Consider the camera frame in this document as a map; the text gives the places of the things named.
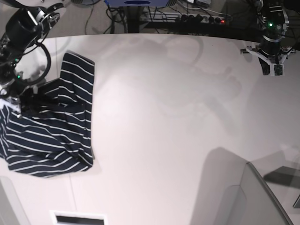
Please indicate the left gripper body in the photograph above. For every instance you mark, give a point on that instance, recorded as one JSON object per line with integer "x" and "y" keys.
{"x": 271, "y": 49}

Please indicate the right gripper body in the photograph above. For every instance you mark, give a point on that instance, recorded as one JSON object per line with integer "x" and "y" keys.
{"x": 18, "y": 97}

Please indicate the navy white striped t-shirt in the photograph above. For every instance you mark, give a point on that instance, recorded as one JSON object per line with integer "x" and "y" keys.
{"x": 52, "y": 134}

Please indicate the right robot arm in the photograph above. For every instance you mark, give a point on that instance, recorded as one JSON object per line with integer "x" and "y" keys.
{"x": 22, "y": 33}

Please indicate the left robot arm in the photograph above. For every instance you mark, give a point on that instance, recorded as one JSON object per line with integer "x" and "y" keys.
{"x": 273, "y": 21}

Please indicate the white framed table slot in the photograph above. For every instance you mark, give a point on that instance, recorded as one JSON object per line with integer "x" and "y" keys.
{"x": 77, "y": 218}

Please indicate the black table leg column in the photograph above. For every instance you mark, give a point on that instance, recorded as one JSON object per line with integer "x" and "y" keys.
{"x": 133, "y": 15}

